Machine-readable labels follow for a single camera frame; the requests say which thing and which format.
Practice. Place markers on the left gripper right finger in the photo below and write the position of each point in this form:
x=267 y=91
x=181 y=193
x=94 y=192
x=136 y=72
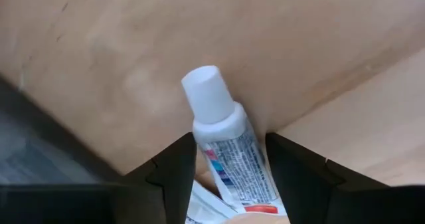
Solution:
x=299 y=184

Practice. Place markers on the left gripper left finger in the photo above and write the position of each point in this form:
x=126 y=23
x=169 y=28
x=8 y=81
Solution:
x=176 y=184

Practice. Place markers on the small white toothpaste tube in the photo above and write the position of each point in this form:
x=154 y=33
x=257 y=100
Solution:
x=232 y=157
x=206 y=207

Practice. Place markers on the smoky grey plastic bin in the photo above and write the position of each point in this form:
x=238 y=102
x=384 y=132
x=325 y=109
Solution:
x=33 y=144

